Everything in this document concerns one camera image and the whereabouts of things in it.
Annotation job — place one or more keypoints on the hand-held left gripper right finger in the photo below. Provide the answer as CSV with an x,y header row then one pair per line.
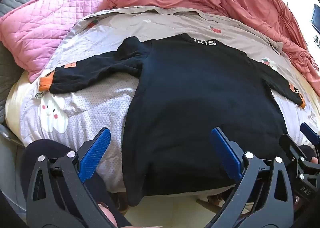
x,y
225,151

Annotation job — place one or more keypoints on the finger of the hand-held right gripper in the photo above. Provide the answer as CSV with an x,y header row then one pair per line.
x,y
309,130
291,145

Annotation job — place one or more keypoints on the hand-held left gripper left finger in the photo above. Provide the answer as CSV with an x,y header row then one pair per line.
x,y
96,151

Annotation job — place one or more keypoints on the black sweater with orange cuffs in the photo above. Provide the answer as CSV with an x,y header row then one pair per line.
x,y
195,107

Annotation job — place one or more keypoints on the person's right hand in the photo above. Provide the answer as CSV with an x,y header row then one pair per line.
x,y
314,160

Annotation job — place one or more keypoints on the person's left hand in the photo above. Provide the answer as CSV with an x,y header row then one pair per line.
x,y
107,216

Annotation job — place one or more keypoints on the grey printed quilt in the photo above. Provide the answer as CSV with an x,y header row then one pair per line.
x,y
95,97

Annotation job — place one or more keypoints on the person's dark trouser leg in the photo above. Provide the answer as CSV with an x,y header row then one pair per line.
x,y
40,147

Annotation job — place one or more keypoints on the cream bed sheet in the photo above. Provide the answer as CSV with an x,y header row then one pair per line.
x,y
15,92

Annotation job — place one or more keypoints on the dark monitor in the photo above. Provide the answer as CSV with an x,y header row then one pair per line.
x,y
315,16

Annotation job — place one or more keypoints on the pink quilted pillow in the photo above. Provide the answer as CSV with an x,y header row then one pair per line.
x,y
42,27

